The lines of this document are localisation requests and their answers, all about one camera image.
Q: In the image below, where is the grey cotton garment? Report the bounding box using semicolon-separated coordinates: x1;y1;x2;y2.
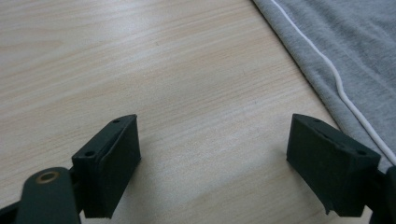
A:
252;0;396;174

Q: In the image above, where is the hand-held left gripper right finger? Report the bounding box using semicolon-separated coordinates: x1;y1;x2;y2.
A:
286;113;381;217

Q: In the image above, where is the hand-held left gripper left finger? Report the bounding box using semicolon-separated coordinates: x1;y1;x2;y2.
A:
72;114;142;219

